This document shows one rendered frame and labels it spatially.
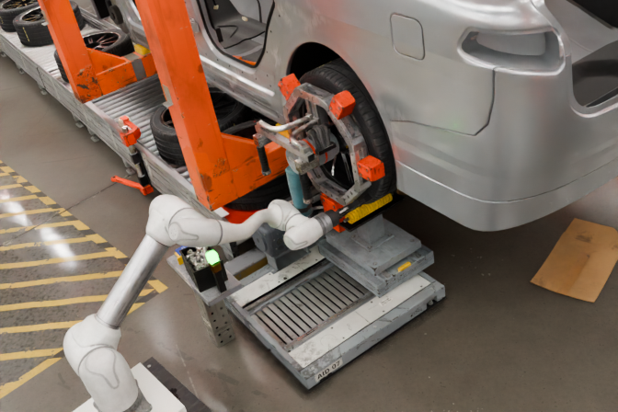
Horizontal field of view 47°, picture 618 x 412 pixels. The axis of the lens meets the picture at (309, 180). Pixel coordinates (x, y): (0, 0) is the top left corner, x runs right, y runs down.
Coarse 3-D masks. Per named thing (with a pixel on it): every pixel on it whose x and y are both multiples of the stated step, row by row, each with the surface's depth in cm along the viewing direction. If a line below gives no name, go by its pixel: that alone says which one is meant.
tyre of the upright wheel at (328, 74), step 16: (336, 64) 309; (304, 80) 318; (320, 80) 306; (336, 80) 297; (352, 80) 297; (352, 96) 292; (368, 96) 293; (352, 112) 295; (368, 112) 290; (368, 128) 290; (384, 128) 292; (368, 144) 296; (384, 144) 293; (384, 160) 295; (384, 176) 299; (368, 192) 314; (384, 192) 310
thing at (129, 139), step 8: (120, 120) 462; (128, 120) 461; (128, 128) 457; (136, 128) 448; (120, 136) 444; (128, 136) 441; (136, 136) 447; (128, 144) 443; (128, 184) 475; (136, 184) 471; (144, 192) 462
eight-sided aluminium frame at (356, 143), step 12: (300, 96) 309; (312, 96) 300; (324, 96) 301; (288, 108) 324; (324, 108) 296; (288, 120) 330; (336, 120) 293; (348, 120) 293; (288, 132) 336; (348, 132) 291; (348, 144) 292; (360, 144) 292; (360, 156) 297; (312, 180) 338; (324, 180) 335; (360, 180) 299; (324, 192) 332; (336, 192) 325; (348, 192) 312; (360, 192) 311
